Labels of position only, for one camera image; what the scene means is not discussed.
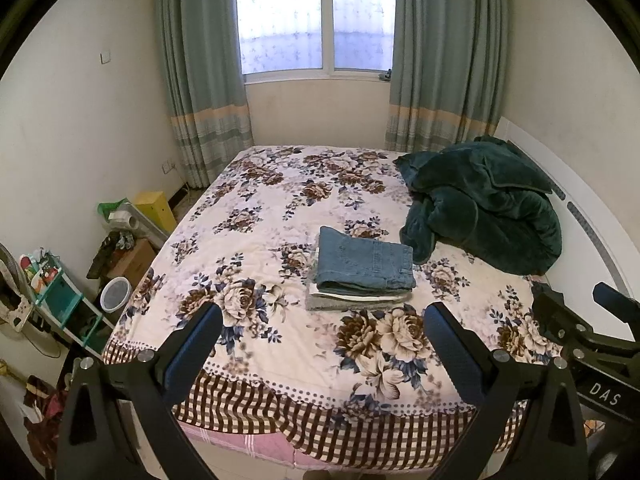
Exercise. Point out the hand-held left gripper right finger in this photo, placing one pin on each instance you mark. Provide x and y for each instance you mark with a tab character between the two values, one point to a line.
455	360

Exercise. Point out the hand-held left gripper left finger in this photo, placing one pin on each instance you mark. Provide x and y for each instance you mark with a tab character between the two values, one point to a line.
192	355

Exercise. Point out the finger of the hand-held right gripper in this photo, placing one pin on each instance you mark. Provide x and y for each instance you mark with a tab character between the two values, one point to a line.
617	300
565	315

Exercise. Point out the blue denim pants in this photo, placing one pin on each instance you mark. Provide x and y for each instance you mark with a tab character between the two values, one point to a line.
360	250
365	286

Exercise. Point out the folded blue denim pants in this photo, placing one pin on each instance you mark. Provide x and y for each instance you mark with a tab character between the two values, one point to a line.
365	286

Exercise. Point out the folded grey pants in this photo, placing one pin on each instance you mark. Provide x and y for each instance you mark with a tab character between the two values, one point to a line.
350	305

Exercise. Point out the white headboard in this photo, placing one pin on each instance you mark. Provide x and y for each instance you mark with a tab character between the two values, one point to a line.
580	265

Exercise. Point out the white mesh basket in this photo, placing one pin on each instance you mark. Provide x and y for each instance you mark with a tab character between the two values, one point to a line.
115	294

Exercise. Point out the pink bed sheet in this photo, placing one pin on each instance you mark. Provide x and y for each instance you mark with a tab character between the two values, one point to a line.
240	445

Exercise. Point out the cardboard box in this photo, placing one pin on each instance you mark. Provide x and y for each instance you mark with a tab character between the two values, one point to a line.
132	260

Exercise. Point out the dark crumpled cloth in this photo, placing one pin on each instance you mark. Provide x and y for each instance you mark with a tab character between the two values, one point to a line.
107	252

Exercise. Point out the dark green quilt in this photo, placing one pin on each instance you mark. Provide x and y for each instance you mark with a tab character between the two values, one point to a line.
490	200

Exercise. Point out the teal toy shelf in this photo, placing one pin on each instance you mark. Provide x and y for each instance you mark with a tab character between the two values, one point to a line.
60	295

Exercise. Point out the yellow box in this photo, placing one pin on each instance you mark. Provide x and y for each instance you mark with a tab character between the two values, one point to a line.
152	210

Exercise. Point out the white pipe fitting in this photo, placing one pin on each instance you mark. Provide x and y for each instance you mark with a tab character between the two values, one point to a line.
122	220

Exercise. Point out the red brown bag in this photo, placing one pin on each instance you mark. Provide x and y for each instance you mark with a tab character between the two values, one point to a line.
47	420

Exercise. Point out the green plastic bag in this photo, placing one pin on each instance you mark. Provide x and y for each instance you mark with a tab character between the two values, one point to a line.
112	207

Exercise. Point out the floral bedspread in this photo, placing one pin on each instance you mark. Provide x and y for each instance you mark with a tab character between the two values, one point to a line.
260	200

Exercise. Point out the floor fan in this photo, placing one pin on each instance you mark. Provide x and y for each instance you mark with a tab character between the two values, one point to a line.
12	285

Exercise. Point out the green curtain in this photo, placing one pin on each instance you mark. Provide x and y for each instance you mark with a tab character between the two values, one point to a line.
445	50
200	60

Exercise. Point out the small dark object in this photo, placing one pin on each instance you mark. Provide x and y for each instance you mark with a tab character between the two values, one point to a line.
385	76

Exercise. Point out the window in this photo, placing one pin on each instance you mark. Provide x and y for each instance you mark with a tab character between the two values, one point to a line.
280	20

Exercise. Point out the wall socket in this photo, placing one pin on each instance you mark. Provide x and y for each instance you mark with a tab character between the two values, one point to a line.
168	166

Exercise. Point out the wall switch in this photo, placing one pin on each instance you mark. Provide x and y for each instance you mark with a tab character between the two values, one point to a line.
105	57

